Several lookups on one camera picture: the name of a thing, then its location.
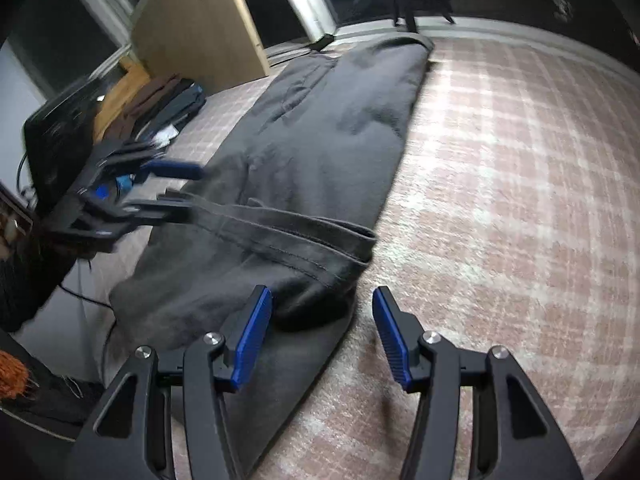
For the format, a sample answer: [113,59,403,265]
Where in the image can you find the pink plaid bed sheet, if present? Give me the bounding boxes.
[74,14,640,480]

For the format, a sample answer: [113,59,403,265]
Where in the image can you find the black cable on bed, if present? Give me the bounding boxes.
[56,253,120,376]

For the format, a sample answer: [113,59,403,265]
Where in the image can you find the dark grey trousers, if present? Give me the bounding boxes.
[110,34,434,472]

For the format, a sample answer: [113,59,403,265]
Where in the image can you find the light wooden headboard panel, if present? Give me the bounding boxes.
[130,0,269,96]

